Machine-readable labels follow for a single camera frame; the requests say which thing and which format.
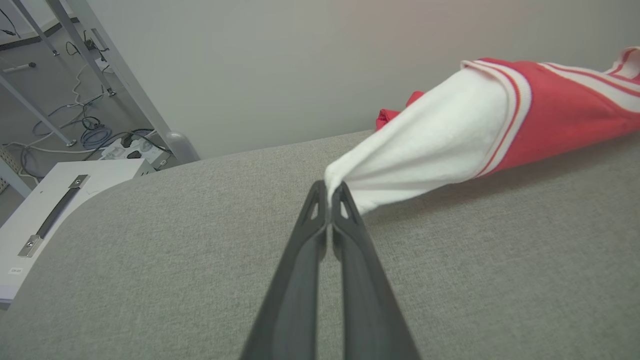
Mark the white box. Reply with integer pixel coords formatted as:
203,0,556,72
0,159,156,308

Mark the black strap handle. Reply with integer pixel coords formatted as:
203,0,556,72
18,174,91,258

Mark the white partition panel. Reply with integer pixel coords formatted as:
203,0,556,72
65,0,640,161

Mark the grey rounded partition foot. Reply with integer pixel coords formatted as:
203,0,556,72
165,131,201,165

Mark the grey fabric sofa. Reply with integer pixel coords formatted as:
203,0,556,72
0,129,640,360

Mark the grey metal table frame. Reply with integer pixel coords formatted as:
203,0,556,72
0,0,117,198

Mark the white power strip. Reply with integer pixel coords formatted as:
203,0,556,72
100,137,171,168

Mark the red and white basketball jersey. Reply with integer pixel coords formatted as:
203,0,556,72
324,46,640,217

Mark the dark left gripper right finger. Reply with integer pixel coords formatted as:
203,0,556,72
331,181,421,360

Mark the white floor cable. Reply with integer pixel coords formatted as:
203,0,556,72
5,65,108,156

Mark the blue coiled cable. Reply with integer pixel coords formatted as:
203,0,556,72
80,126,113,150

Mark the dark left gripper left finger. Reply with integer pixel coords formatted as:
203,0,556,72
240,180,331,360

